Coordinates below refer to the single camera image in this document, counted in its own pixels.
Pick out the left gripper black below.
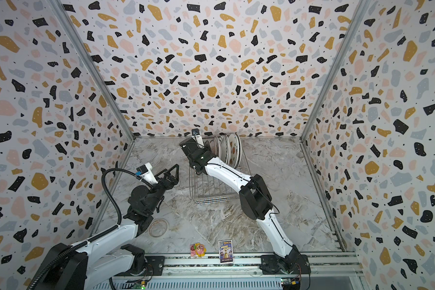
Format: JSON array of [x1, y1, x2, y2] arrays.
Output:
[[145, 165, 177, 216]]

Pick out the white plate black stripes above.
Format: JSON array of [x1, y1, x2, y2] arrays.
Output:
[[209, 137, 219, 157]]

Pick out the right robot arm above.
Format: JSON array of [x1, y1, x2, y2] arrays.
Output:
[[180, 138, 305, 274]]

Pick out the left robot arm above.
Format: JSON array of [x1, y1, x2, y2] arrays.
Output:
[[28, 163, 180, 290]]

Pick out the orange sunburst plate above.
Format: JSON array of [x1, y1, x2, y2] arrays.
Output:
[[216, 137, 222, 160]]

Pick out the red pattern white plate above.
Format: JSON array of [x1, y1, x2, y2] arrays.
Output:
[[223, 135, 230, 164]]

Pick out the orange pattern white plate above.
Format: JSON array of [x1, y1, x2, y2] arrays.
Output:
[[225, 135, 232, 165]]

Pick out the fruit pattern blue-rim plate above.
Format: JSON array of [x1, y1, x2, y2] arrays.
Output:
[[229, 133, 241, 169]]

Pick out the pink yellow toy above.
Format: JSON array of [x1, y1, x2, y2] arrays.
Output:
[[190, 243, 207, 257]]

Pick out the purple card box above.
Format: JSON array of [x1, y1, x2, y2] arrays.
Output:
[[218, 240, 234, 264]]

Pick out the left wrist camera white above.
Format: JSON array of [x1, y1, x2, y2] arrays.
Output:
[[135, 163, 158, 185]]

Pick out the metal wire dish rack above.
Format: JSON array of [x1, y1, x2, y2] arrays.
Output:
[[189, 137, 251, 204]]

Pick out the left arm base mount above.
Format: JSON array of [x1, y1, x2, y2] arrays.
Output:
[[116, 256, 166, 279]]

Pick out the black corrugated cable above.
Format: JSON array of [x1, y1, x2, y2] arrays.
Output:
[[27, 167, 146, 290]]

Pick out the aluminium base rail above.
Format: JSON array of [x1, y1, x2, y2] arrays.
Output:
[[91, 252, 368, 290]]

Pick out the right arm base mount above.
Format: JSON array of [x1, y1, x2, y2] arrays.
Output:
[[259, 254, 311, 275]]

